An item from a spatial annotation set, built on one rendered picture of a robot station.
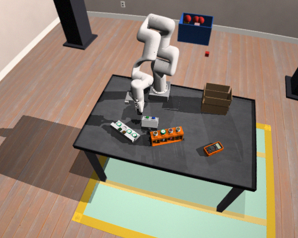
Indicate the brown cardboard box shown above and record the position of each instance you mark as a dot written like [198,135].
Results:
[216,99]

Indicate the orange pocket multimeter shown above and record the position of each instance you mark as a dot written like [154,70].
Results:
[213,148]

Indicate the orange tube holder plate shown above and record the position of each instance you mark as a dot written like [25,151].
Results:
[166,136]

